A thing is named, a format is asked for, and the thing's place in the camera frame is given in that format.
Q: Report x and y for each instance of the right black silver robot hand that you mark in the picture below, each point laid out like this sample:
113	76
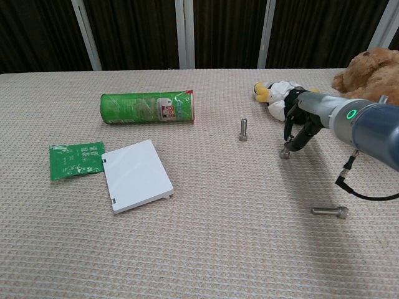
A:
318	104

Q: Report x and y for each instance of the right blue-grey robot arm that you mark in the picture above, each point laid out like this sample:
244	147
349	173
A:
377	130

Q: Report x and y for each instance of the black white penguin plush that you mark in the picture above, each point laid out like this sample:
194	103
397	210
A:
277	93

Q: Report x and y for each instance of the brown teddy bear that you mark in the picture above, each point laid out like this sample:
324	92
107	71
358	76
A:
371	74

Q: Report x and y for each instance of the beige woven tablecloth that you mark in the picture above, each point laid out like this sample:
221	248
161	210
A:
202	233

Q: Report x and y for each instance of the green chips can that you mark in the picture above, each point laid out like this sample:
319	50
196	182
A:
140	107

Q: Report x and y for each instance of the white plastic cover plate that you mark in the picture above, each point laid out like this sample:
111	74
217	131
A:
137	176

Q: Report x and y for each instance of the green foil snack packet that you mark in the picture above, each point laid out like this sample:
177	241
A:
74	159

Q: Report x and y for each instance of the grey aluminium partition post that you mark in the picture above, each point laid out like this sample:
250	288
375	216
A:
385	21
184	34
85	34
266	34

